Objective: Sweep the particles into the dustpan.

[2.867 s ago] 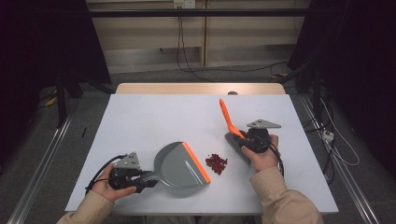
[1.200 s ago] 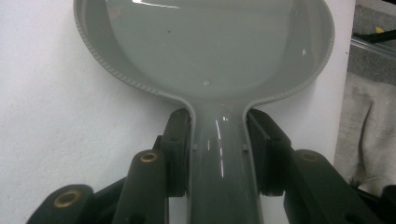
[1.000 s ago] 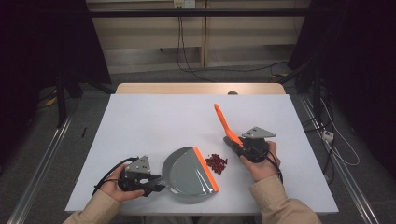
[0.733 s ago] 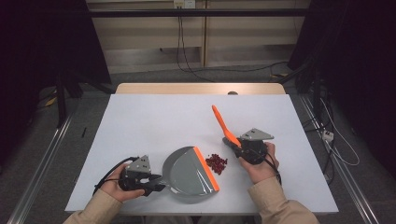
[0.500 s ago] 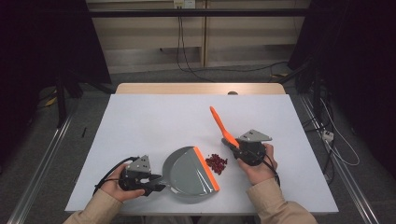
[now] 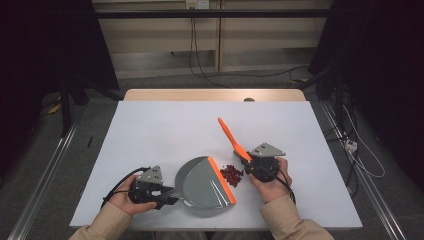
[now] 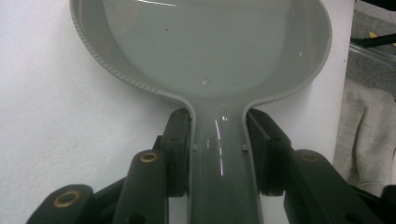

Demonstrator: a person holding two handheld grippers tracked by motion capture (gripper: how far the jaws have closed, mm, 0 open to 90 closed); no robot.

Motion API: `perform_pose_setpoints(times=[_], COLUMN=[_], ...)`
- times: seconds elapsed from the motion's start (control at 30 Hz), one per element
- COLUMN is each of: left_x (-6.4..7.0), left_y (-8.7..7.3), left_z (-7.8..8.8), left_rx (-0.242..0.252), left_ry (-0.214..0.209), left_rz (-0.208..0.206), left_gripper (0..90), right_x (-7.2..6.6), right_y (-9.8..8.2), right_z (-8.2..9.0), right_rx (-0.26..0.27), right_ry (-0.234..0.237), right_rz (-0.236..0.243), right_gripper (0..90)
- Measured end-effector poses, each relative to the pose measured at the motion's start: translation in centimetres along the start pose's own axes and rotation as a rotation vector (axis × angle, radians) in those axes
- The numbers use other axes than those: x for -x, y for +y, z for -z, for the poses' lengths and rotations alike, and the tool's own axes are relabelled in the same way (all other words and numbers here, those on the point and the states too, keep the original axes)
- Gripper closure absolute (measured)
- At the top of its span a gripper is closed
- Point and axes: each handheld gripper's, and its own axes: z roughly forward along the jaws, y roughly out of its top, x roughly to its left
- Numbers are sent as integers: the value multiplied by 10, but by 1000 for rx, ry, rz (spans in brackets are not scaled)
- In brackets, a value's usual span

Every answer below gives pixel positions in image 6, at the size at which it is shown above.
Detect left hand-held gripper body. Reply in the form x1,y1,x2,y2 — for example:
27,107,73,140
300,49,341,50
128,165,175,205

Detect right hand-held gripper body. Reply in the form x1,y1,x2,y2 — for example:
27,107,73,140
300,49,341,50
243,142,287,184

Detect red beans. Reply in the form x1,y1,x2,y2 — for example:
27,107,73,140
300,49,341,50
219,164,245,189

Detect orange hand brush grey bristles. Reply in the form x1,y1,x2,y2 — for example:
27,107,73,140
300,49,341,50
217,117,254,164

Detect grey dustpan with orange edge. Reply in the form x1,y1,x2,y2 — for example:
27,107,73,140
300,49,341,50
174,155,238,219

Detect person's right hand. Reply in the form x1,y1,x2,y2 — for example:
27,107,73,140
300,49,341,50
248,157,293,204

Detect person's left hand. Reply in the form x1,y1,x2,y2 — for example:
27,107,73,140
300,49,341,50
108,174,158,217

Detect white board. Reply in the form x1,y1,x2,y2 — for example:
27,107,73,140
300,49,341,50
69,100,364,231

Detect wooden table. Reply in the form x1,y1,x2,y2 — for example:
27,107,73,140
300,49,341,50
123,88,307,103

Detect black metal stand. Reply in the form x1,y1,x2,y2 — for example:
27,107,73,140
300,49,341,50
58,75,74,138

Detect black horizontal bar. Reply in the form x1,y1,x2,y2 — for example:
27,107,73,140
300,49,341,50
94,9,334,20

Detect black curtain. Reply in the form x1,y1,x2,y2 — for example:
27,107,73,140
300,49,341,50
307,0,424,193
0,0,120,181

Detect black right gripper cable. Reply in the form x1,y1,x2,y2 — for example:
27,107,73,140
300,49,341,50
262,164,297,205

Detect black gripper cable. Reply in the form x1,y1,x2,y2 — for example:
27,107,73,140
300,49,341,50
100,166,152,210
262,164,297,205

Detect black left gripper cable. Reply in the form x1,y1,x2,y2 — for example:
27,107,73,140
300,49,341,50
100,166,152,210

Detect white cable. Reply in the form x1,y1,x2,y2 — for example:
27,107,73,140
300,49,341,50
342,104,387,179

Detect metal floor rail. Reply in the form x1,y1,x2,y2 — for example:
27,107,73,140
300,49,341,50
7,122,80,240
319,100,407,240

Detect black hanging cable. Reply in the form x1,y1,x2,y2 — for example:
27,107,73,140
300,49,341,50
188,16,231,89

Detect white wall socket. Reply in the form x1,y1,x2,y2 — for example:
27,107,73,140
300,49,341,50
185,0,211,10

